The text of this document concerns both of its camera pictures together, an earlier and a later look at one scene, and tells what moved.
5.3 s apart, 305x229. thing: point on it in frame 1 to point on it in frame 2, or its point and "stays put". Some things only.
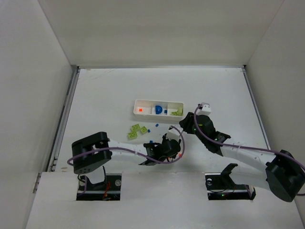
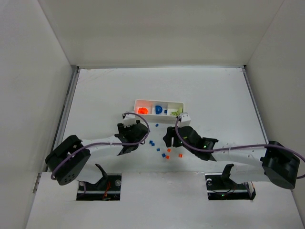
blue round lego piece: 158,109 stays put
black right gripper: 188,121 to 177,134
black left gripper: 164,140 to 128,130
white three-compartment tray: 160,110 stays put
